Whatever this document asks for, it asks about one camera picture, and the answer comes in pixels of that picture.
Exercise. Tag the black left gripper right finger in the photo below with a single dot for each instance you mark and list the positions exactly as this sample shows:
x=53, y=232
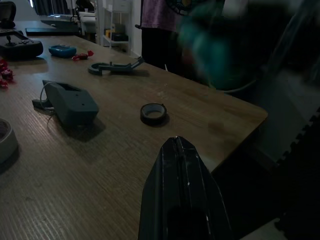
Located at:
x=202, y=185

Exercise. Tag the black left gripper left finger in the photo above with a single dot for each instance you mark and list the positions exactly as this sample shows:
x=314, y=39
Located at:
x=162, y=190

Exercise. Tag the black puzzle foam mat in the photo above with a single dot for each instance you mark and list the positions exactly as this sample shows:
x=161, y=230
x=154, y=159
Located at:
x=262, y=200

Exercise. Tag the black tape roll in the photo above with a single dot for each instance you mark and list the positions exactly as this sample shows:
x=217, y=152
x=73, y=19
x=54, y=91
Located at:
x=143, y=116

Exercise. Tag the grey printed housing part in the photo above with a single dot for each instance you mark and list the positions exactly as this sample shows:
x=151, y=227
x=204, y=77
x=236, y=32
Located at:
x=75, y=105

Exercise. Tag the teal rounded object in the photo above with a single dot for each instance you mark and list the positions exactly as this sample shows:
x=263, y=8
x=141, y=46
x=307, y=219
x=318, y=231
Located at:
x=212, y=57

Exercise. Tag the red wrapped candy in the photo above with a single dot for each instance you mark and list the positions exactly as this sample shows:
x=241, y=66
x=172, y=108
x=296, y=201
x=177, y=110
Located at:
x=80, y=57
x=3, y=84
x=7, y=74
x=90, y=53
x=2, y=65

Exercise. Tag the white tape roll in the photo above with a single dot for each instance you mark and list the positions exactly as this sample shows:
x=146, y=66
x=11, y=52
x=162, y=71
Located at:
x=10, y=145

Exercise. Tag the blue handheld device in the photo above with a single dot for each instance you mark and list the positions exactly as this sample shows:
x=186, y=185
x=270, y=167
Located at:
x=61, y=51

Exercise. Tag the person in purple shirt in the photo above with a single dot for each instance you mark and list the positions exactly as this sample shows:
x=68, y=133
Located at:
x=157, y=15

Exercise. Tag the white shelf unit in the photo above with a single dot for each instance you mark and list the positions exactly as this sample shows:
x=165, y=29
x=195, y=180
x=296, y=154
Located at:
x=117, y=7

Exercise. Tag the black flat tablet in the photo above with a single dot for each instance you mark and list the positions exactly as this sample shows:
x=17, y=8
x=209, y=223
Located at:
x=50, y=31

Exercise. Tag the black remote controller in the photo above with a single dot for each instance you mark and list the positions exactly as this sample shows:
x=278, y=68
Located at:
x=20, y=47

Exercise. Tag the black rounded case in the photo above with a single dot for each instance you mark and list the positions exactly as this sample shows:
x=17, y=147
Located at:
x=7, y=12

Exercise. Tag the grey printed hook bracket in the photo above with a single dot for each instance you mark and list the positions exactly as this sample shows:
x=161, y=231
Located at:
x=120, y=68

